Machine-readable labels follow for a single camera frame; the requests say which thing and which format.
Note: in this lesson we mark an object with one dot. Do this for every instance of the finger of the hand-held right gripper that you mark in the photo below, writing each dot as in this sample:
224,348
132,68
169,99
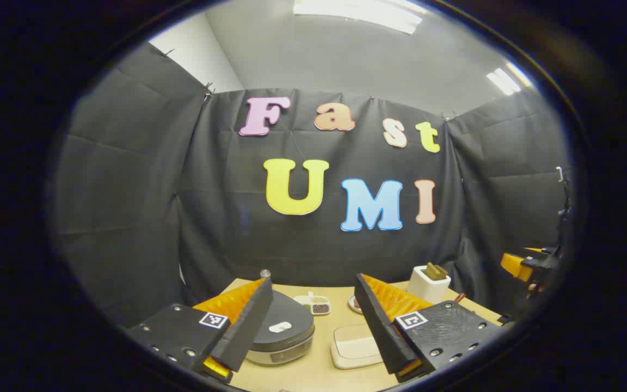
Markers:
515,264

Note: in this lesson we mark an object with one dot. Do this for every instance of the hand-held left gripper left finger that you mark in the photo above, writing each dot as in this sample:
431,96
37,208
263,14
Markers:
248,326

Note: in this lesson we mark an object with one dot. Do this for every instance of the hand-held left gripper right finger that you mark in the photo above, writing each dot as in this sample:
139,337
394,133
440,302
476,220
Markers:
379,326

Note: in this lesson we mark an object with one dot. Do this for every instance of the clear rice container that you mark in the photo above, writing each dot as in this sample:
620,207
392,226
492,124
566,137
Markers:
354,348

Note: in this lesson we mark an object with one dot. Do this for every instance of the black rice cooker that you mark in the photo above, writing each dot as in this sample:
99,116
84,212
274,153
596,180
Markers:
286,321

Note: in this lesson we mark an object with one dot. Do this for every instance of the white round plate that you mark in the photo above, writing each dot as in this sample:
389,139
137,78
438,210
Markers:
354,305

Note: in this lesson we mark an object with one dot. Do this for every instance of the white toaster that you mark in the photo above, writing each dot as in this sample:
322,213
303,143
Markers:
425,288

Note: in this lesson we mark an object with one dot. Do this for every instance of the white divided bean dish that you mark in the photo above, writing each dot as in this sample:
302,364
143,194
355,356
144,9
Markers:
319,306

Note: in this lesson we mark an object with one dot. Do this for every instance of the brown toast slice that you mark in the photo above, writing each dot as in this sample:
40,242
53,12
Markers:
441,272
432,270

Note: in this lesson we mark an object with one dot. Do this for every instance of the black backdrop cloth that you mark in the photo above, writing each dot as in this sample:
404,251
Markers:
128,190

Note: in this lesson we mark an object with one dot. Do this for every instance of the ceiling light panel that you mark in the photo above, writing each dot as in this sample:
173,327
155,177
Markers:
506,79
357,13

